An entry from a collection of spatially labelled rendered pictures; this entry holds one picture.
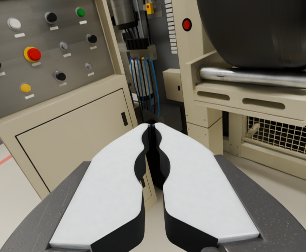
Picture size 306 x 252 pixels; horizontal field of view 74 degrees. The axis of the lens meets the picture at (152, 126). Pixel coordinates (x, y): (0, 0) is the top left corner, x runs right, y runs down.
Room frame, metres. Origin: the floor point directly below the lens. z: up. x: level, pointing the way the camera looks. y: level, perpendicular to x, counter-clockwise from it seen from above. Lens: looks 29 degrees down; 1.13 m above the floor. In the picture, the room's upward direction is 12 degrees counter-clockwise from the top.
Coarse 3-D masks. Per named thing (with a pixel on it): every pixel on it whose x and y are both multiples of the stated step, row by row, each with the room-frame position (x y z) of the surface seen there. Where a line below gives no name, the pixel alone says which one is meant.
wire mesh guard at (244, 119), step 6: (246, 120) 1.05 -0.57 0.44; (252, 120) 1.01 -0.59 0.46; (264, 120) 0.96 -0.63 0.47; (270, 120) 0.94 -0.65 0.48; (258, 126) 0.98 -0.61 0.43; (288, 126) 0.86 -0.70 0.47; (246, 138) 1.03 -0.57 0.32; (252, 138) 1.01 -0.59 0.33; (264, 144) 0.94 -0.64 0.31; (270, 144) 0.93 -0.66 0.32; (294, 144) 0.83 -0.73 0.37; (282, 150) 0.87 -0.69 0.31; (288, 150) 0.85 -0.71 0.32; (300, 150) 0.81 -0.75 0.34; (300, 156) 0.80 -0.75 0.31
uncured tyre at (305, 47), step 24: (216, 0) 0.52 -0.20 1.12; (240, 0) 0.48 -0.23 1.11; (264, 0) 0.44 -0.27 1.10; (288, 0) 0.41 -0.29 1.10; (216, 24) 0.54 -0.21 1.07; (240, 24) 0.49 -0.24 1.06; (264, 24) 0.45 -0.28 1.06; (288, 24) 0.42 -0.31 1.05; (216, 48) 0.59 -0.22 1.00; (240, 48) 0.52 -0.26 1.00; (264, 48) 0.48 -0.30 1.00; (288, 48) 0.44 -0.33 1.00
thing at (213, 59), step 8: (200, 56) 0.77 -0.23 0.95; (208, 56) 0.76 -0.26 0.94; (216, 56) 0.79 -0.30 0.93; (184, 64) 0.72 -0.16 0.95; (192, 64) 0.70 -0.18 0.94; (200, 64) 0.72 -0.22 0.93; (208, 64) 0.76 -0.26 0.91; (216, 64) 0.79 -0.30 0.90; (224, 64) 0.83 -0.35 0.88; (192, 72) 0.70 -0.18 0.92; (192, 80) 0.70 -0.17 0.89; (200, 80) 0.72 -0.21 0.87; (192, 88) 0.70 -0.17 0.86
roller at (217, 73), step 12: (204, 72) 0.69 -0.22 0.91; (216, 72) 0.66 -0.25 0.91; (228, 72) 0.63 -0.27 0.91; (240, 72) 0.60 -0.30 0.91; (252, 72) 0.57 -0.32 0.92; (264, 72) 0.54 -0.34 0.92; (276, 72) 0.52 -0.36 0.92; (288, 72) 0.50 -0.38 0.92; (300, 72) 0.48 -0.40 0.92; (264, 84) 0.54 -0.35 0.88; (276, 84) 0.51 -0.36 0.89; (288, 84) 0.49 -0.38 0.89; (300, 84) 0.47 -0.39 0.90
